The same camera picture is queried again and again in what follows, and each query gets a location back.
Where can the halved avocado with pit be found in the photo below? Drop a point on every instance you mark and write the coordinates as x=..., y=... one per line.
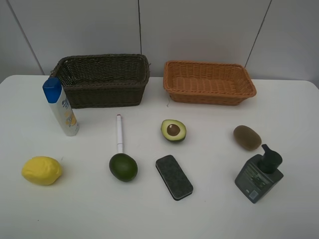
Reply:
x=173, y=130

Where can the white marker pen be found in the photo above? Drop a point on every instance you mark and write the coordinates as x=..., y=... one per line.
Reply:
x=119, y=134

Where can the green lime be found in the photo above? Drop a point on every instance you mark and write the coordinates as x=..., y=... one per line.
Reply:
x=123, y=167

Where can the black whiteboard eraser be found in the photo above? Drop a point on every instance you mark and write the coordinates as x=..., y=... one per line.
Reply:
x=174, y=177

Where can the brown kiwi fruit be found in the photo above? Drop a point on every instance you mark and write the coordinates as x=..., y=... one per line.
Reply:
x=247, y=137

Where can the blue capped white bottle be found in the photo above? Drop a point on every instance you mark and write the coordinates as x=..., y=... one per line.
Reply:
x=60, y=106

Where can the dark grey pump bottle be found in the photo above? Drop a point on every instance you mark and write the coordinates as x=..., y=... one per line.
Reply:
x=259, y=174

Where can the yellow lemon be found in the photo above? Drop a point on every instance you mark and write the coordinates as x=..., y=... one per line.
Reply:
x=42, y=170

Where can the orange wicker basket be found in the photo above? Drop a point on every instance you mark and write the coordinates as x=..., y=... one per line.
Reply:
x=207, y=83

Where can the dark brown wicker basket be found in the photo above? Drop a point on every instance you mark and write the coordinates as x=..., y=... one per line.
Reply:
x=103, y=81

